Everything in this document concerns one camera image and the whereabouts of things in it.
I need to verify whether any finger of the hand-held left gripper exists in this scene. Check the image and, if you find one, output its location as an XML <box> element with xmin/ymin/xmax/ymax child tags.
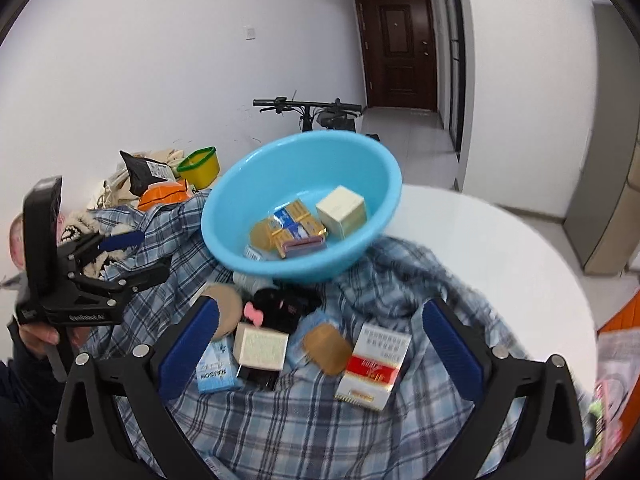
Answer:
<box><xmin>67</xmin><ymin>264</ymin><xmax>172</xmax><ymax>307</ymax></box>
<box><xmin>62</xmin><ymin>231</ymin><xmax>147</xmax><ymax>276</ymax></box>

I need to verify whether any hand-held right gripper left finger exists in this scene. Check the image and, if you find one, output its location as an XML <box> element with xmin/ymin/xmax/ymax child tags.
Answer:
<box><xmin>52</xmin><ymin>296</ymin><xmax>223</xmax><ymax>480</ymax></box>

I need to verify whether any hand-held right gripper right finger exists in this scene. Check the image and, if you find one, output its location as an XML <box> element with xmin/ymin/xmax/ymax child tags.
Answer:
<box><xmin>415</xmin><ymin>297</ymin><xmax>586</xmax><ymax>480</ymax></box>

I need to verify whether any brown rounded pad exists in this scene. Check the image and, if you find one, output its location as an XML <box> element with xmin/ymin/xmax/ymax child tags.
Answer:
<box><xmin>249</xmin><ymin>220</ymin><xmax>275</xmax><ymax>252</ymax></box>
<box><xmin>302</xmin><ymin>322</ymin><xmax>353</xmax><ymax>376</ymax></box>

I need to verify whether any pink packet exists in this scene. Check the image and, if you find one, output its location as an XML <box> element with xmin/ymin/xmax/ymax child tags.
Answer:
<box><xmin>281</xmin><ymin>237</ymin><xmax>327</xmax><ymax>260</ymax></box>

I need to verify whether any gold and blue cigarette pack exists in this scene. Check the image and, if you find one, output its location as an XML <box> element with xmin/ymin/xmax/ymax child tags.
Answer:
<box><xmin>272</xmin><ymin>200</ymin><xmax>321</xmax><ymax>233</ymax></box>

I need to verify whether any small gold blue cigarette pack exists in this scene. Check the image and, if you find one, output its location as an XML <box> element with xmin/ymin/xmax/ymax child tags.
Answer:
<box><xmin>270</xmin><ymin>220</ymin><xmax>328</xmax><ymax>248</ymax></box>

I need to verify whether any large cream box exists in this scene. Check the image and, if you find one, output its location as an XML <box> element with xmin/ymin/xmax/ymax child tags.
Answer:
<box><xmin>316</xmin><ymin>185</ymin><xmax>369</xmax><ymax>240</ymax></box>

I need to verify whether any light blue plastic basin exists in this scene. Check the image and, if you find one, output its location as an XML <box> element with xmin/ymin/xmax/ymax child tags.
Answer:
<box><xmin>200</xmin><ymin>130</ymin><xmax>403</xmax><ymax>283</ymax></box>

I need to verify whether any person's left forearm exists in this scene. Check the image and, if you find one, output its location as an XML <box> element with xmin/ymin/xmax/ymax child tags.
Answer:
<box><xmin>0</xmin><ymin>345</ymin><xmax>66</xmax><ymax>480</ymax></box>

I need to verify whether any person's left hand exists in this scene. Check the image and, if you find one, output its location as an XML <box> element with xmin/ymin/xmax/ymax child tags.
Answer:
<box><xmin>15</xmin><ymin>324</ymin><xmax>88</xmax><ymax>361</ymax></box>

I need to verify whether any light blue cigarette pack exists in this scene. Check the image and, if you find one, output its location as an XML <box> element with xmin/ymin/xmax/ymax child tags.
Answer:
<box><xmin>196</xmin><ymin>335</ymin><xmax>243</xmax><ymax>393</ymax></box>

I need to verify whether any black white fur-trimmed knit garment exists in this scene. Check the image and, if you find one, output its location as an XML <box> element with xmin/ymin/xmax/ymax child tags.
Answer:
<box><xmin>57</xmin><ymin>210</ymin><xmax>146</xmax><ymax>281</ymax></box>

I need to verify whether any beige canvas bag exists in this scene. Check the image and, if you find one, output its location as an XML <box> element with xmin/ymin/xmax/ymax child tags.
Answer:
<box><xmin>87</xmin><ymin>147</ymin><xmax>191</xmax><ymax>211</ymax></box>

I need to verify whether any beige round powder puff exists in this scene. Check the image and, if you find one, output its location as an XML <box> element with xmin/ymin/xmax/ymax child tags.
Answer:
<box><xmin>202</xmin><ymin>285</ymin><xmax>244</xmax><ymax>337</ymax></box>

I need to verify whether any orange snack packet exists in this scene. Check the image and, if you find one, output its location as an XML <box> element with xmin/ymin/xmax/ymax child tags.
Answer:
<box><xmin>137</xmin><ymin>182</ymin><xmax>193</xmax><ymax>211</ymax></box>

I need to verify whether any black plastic bag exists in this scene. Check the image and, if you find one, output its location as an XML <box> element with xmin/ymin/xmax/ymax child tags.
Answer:
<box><xmin>119</xmin><ymin>150</ymin><xmax>173</xmax><ymax>196</ymax></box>

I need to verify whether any pink bow hair clip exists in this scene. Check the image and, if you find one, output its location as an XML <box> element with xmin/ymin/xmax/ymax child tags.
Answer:
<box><xmin>242</xmin><ymin>302</ymin><xmax>266</xmax><ymax>328</ymax></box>

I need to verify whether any small cream box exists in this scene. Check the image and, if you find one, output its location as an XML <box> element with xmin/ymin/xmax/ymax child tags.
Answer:
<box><xmin>234</xmin><ymin>322</ymin><xmax>290</xmax><ymax>372</ymax></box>

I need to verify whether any black flat case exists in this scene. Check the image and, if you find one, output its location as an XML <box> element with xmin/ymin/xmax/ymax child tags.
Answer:
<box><xmin>235</xmin><ymin>364</ymin><xmax>281</xmax><ymax>392</ymax></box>

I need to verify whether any red and white cigarette pack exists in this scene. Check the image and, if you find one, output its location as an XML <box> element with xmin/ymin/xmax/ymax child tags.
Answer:
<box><xmin>335</xmin><ymin>322</ymin><xmax>412</xmax><ymax>412</ymax></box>

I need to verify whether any black plush toy pink bow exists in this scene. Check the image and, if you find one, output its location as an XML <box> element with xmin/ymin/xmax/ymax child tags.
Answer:
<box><xmin>250</xmin><ymin>284</ymin><xmax>322</xmax><ymax>333</ymax></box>

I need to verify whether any yellow cup with green rim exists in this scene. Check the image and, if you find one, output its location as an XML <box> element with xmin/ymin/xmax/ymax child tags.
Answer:
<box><xmin>177</xmin><ymin>146</ymin><xmax>221</xmax><ymax>188</ymax></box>

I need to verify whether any blue plaid shirt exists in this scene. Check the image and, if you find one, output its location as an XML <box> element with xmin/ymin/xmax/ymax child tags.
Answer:
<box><xmin>82</xmin><ymin>190</ymin><xmax>596</xmax><ymax>480</ymax></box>

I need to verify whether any colourful printed bag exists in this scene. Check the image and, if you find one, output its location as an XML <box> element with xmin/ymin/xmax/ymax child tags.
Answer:
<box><xmin>582</xmin><ymin>330</ymin><xmax>640</xmax><ymax>480</ymax></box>

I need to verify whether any orange quilted chair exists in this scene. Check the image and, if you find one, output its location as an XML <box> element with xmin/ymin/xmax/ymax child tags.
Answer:
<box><xmin>597</xmin><ymin>290</ymin><xmax>640</xmax><ymax>341</ymax></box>

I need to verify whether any gold refrigerator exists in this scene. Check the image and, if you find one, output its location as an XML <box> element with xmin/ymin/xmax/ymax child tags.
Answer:
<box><xmin>565</xmin><ymin>2</ymin><xmax>640</xmax><ymax>276</ymax></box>

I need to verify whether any black framed glass door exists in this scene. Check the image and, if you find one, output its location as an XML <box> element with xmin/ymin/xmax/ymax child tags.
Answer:
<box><xmin>440</xmin><ymin>0</ymin><xmax>468</xmax><ymax>153</ymax></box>

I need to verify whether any dark brown entrance door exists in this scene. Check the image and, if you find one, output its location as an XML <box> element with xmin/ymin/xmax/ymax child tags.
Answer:
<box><xmin>352</xmin><ymin>0</ymin><xmax>438</xmax><ymax>111</ymax></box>

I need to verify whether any black bicycle handlebar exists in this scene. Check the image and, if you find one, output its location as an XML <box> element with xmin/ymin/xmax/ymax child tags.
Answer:
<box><xmin>252</xmin><ymin>95</ymin><xmax>381</xmax><ymax>141</ymax></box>

